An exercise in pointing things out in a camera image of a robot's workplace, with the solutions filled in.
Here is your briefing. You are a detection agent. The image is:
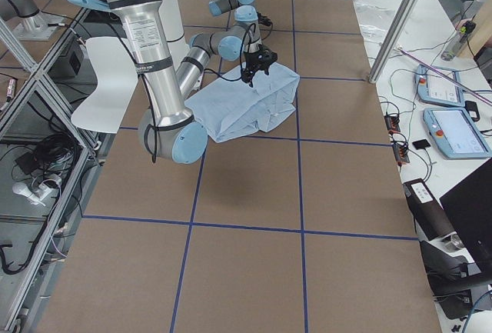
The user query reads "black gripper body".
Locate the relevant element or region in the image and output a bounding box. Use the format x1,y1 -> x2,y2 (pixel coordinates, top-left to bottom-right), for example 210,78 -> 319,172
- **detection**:
244,50 -> 278,74
245,38 -> 263,54

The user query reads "light blue button shirt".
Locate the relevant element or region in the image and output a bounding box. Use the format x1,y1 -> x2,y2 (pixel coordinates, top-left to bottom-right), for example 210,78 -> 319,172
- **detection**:
185,62 -> 300,143

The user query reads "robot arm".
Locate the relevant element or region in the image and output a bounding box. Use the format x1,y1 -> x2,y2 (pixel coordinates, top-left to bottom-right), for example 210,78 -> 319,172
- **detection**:
68,0 -> 278,164
208,0 -> 260,61

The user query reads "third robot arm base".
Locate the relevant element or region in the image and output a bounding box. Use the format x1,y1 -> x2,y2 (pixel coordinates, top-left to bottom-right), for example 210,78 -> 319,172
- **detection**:
1,0 -> 65,41

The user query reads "clear plastic bag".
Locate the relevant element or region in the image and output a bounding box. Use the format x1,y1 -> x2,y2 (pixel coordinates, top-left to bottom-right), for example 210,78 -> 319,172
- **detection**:
353,0 -> 395,45

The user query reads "white curved plastic sheet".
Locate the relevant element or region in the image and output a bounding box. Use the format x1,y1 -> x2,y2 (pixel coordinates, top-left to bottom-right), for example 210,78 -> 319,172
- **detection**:
71,36 -> 138,134

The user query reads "reacher grabber tool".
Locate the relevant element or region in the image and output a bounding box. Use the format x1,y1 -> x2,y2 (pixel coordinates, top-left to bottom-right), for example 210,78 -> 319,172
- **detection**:
394,46 -> 492,106

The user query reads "orange circuit board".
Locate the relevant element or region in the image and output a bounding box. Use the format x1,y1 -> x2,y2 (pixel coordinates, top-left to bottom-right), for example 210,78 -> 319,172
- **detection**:
384,113 -> 410,167

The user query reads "far teach pendant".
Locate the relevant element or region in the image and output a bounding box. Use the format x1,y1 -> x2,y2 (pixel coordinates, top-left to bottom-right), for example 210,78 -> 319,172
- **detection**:
415,64 -> 465,108

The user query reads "teach pendant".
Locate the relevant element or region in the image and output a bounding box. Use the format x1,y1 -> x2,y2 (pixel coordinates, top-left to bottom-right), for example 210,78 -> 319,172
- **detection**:
415,64 -> 465,108
423,108 -> 491,159

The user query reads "grey bottle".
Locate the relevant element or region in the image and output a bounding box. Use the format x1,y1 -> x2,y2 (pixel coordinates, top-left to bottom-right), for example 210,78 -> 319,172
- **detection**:
440,19 -> 476,61

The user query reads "near teach pendant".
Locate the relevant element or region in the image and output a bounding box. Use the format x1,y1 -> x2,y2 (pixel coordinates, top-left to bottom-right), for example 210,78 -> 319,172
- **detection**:
423,108 -> 491,159

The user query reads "white power strip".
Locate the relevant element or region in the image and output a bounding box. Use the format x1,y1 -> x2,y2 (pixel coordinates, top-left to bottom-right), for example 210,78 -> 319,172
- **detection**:
12,179 -> 60,206

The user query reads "black monitor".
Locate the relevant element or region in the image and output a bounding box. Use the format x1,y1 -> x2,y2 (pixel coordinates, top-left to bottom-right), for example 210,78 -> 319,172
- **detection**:
440,160 -> 491,271

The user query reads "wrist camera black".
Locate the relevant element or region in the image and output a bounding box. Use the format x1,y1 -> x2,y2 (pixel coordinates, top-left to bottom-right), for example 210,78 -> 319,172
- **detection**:
258,13 -> 273,27

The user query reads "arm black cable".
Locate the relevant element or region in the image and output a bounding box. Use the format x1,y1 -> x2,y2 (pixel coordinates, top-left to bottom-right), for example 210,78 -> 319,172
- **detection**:
68,21 -> 258,165

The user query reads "aluminium frame post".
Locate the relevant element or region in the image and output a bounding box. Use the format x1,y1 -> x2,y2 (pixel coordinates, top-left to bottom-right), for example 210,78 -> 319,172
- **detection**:
367,0 -> 418,84

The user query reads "aluminium rail frame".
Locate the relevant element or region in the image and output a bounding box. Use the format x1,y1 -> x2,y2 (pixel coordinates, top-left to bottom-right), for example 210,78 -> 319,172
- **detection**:
1,12 -> 99,332

